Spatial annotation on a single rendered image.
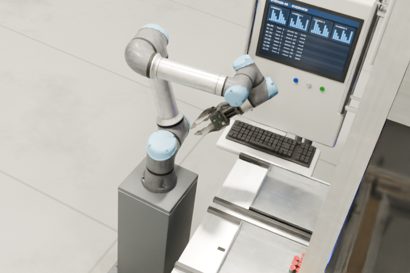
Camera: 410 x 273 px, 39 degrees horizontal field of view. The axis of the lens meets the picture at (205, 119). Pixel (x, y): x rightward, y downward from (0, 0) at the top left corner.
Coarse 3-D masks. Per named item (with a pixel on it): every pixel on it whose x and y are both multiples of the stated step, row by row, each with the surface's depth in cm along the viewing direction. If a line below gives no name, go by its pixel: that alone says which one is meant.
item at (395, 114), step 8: (408, 72) 116; (408, 80) 117; (400, 88) 119; (408, 88) 118; (400, 96) 120; (408, 96) 119; (392, 104) 122; (400, 104) 121; (408, 104) 121; (392, 112) 123; (400, 112) 122; (408, 112) 122; (392, 120) 124; (400, 120) 123; (408, 120) 123
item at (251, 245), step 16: (240, 224) 212; (240, 240) 210; (256, 240) 211; (272, 240) 212; (288, 240) 209; (224, 256) 200; (240, 256) 205; (256, 256) 206; (272, 256) 206; (288, 256) 207; (224, 272) 199; (240, 272) 200; (256, 272) 200; (272, 272) 201
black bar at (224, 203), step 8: (216, 200) 222; (224, 200) 222; (232, 208) 221; (240, 208) 220; (256, 216) 218; (264, 216) 218; (272, 224) 217; (280, 224) 216; (288, 232) 216; (296, 232) 214; (304, 232) 214
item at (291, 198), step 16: (272, 176) 237; (288, 176) 237; (256, 192) 225; (272, 192) 230; (288, 192) 231; (304, 192) 232; (320, 192) 233; (256, 208) 218; (272, 208) 224; (288, 208) 225; (304, 208) 225; (320, 208) 226; (288, 224) 216; (304, 224) 219
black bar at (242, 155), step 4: (240, 152) 243; (240, 156) 243; (244, 156) 242; (248, 156) 242; (252, 156) 242; (248, 160) 242; (252, 160) 241; (256, 160) 241; (260, 160) 241; (260, 164) 241; (264, 164) 240; (268, 164) 240; (272, 164) 240; (284, 168) 239; (296, 172) 238; (304, 176) 236; (316, 180) 235
